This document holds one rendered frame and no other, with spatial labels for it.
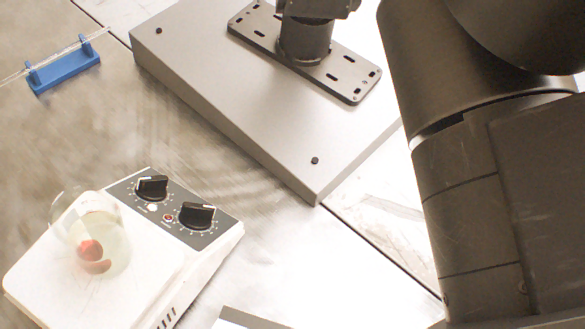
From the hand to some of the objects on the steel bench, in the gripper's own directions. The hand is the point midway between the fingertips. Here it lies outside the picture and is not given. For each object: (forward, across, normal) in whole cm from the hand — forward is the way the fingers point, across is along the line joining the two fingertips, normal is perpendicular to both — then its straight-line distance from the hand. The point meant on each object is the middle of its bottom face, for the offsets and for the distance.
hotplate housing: (-15, -20, -38) cm, 45 cm away
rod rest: (-45, -23, -51) cm, 72 cm away
